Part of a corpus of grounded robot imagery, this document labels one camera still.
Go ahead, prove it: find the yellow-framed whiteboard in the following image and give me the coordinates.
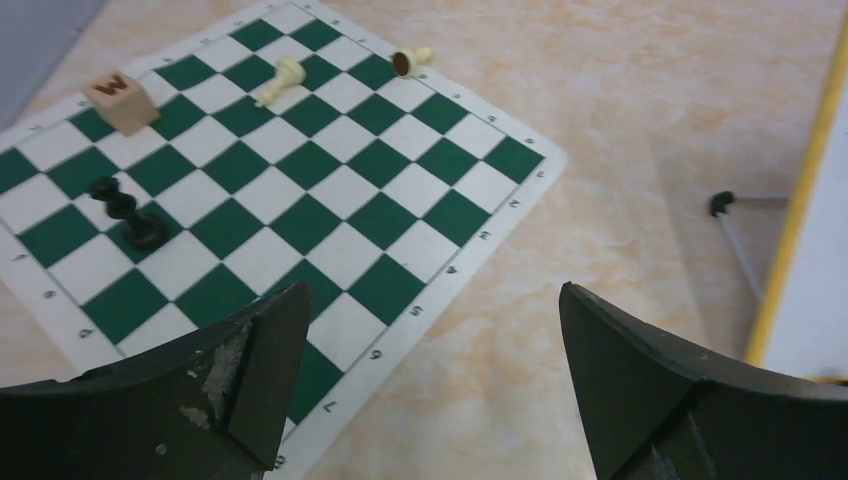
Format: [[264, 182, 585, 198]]
[[707, 28, 847, 384]]

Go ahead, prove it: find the black chess piece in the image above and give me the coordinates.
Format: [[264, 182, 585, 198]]
[[87, 176, 168, 251]]

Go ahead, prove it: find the cream chess piece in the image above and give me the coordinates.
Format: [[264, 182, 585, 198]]
[[390, 47, 435, 78], [255, 56, 306, 107]]

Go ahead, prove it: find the green white chess mat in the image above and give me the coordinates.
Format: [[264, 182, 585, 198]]
[[1, 1, 567, 479]]

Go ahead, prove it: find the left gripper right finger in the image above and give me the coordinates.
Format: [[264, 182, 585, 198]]
[[559, 282, 847, 479]]

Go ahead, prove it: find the wooden cube chess piece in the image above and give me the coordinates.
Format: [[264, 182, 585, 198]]
[[82, 70, 161, 136]]

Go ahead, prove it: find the cream chess piece upper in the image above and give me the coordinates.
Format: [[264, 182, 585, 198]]
[[390, 47, 435, 78]]

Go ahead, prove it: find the cream chess piece middle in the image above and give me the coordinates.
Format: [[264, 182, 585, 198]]
[[255, 56, 306, 107]]

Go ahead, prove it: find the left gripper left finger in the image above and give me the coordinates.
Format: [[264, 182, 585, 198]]
[[1, 282, 311, 479]]

